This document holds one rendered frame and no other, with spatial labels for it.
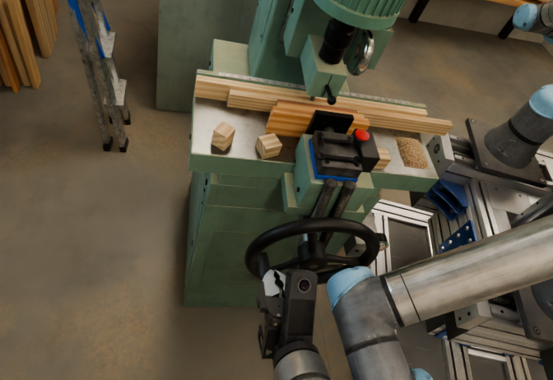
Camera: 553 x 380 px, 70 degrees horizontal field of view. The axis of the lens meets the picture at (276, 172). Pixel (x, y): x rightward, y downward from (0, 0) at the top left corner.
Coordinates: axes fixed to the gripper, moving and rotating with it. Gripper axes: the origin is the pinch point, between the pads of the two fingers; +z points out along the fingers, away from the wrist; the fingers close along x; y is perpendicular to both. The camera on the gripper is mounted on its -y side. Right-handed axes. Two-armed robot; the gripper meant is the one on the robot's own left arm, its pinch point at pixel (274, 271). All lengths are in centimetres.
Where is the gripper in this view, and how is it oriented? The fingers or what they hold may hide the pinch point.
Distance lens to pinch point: 77.5
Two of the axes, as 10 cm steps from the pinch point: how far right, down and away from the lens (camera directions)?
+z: -2.0, -3.8, 9.0
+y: -1.8, 9.2, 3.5
